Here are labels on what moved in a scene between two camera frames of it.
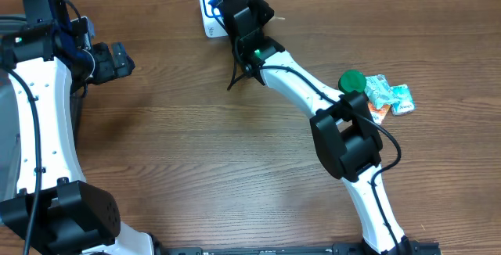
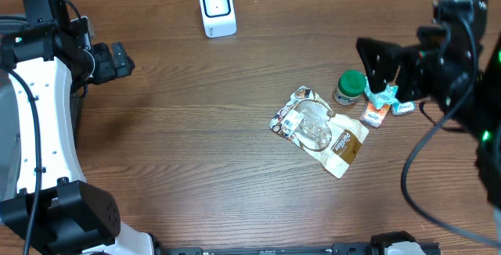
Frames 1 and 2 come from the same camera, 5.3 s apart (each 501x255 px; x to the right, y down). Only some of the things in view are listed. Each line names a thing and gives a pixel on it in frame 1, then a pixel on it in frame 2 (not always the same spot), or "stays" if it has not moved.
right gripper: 254,2 → 410,77
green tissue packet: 405,103 stays
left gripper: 110,70 stays
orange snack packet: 378,114 stays
